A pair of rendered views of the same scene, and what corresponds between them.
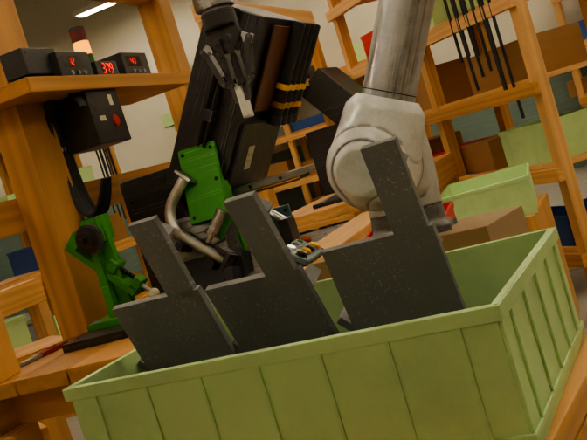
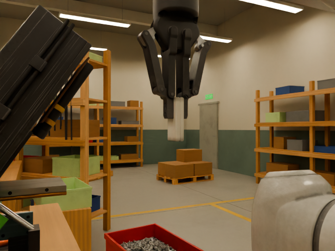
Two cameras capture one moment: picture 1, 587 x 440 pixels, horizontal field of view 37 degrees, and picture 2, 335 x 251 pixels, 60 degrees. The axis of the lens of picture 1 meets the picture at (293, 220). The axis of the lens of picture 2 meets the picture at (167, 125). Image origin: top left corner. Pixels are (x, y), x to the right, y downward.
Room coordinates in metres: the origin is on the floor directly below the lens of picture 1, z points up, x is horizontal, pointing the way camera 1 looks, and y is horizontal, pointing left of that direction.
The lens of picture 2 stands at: (1.63, 0.38, 1.30)
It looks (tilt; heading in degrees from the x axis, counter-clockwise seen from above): 1 degrees up; 313
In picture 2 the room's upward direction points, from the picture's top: straight up
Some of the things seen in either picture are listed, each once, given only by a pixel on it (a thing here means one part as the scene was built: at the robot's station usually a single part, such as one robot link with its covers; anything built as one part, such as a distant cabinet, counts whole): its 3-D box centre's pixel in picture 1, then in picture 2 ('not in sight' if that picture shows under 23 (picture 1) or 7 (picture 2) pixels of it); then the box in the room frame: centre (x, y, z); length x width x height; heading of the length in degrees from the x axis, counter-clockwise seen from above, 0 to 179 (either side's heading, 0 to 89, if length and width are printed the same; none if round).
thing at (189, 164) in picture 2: not in sight; (185, 165); (6.25, -5.29, 0.37); 1.20 x 0.80 x 0.74; 76
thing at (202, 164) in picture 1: (208, 181); not in sight; (2.44, 0.19, 1.17); 0.13 x 0.12 x 0.20; 159
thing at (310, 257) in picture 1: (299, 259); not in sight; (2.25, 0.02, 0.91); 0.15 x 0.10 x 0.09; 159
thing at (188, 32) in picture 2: (237, 59); (182, 65); (1.93, 0.01, 1.40); 0.04 x 0.01 x 0.11; 159
